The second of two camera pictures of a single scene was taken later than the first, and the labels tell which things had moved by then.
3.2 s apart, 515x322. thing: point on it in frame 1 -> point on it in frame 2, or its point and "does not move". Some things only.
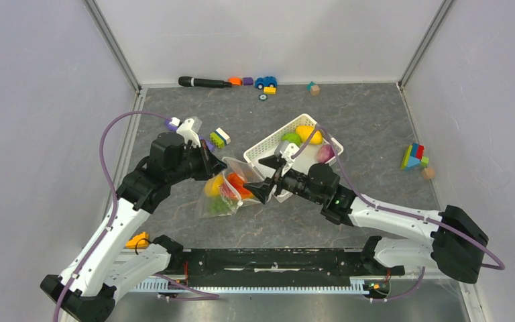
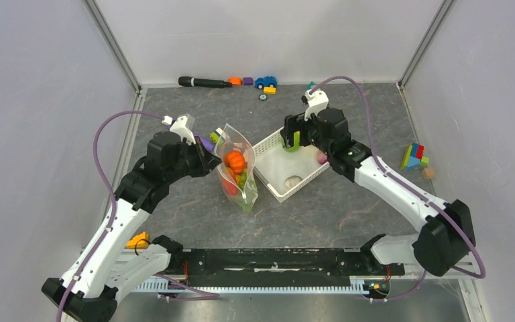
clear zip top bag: (224, 192) -> (236, 171)
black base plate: (278, 267) does not move
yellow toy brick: (269, 90) does not move
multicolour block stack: (414, 157) does not move
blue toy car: (265, 82) does not move
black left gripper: (211, 164) does not move
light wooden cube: (428, 173) does not move
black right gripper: (261, 189) -> (294, 123)
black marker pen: (189, 81) does not move
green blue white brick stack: (220, 138) does not move
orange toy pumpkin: (238, 183) -> (236, 161)
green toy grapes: (218, 206) -> (243, 200)
